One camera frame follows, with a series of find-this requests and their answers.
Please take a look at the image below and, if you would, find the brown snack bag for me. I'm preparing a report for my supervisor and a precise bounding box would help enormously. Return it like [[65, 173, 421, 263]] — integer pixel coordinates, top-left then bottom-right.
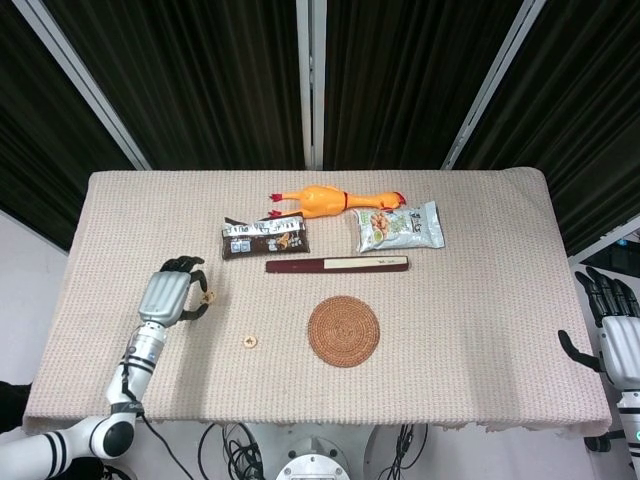
[[220, 215, 312, 261]]

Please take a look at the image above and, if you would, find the dark red folded fan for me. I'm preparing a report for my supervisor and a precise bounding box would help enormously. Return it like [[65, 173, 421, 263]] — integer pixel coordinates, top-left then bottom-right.
[[265, 255, 410, 275]]

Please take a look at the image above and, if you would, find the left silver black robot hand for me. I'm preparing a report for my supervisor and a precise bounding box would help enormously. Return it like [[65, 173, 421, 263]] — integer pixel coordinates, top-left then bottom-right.
[[136, 254, 210, 326]]

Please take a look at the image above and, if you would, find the black garment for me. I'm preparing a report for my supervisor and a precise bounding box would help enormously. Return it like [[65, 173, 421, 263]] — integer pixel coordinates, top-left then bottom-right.
[[0, 379, 29, 436]]

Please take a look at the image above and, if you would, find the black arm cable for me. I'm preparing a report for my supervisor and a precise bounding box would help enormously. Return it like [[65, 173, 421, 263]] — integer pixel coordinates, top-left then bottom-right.
[[119, 349, 194, 480]]

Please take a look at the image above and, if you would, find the green white snack bag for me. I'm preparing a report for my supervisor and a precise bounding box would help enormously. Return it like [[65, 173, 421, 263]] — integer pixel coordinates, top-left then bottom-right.
[[351, 200, 446, 254]]

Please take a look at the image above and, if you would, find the black pleated curtain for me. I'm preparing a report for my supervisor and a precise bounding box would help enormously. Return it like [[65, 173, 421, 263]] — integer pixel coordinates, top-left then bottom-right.
[[457, 0, 640, 256], [42, 0, 306, 171], [0, 0, 136, 255], [324, 0, 526, 171]]

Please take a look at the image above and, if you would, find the round woven rattan coaster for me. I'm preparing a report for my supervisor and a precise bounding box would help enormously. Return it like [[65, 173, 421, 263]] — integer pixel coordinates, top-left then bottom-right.
[[306, 295, 381, 369]]

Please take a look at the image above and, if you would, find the beige woven tablecloth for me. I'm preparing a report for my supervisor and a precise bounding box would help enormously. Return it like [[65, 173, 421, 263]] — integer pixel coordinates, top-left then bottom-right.
[[22, 168, 614, 435]]

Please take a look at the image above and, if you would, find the grey metal frame rail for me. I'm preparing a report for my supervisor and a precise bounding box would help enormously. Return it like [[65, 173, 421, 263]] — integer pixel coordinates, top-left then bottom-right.
[[568, 214, 640, 266]]

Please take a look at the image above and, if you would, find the black cable bundle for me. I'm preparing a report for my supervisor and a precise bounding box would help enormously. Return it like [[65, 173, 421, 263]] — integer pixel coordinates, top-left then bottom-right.
[[198, 422, 266, 480], [384, 423, 430, 480]]

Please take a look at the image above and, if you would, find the grey metal frame post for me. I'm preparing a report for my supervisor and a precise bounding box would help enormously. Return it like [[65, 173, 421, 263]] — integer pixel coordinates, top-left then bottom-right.
[[12, 0, 152, 171], [440, 0, 551, 171], [295, 0, 327, 170]]

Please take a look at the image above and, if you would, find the yellow rubber chicken toy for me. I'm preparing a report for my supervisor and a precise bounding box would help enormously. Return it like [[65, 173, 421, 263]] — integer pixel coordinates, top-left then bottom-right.
[[268, 183, 407, 220]]

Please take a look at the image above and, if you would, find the grey robot torso base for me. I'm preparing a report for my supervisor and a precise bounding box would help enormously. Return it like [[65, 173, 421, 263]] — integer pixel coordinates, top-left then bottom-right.
[[244, 422, 386, 480]]

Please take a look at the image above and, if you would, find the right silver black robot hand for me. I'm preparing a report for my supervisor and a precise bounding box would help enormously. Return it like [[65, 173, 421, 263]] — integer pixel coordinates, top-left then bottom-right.
[[557, 266, 640, 392]]

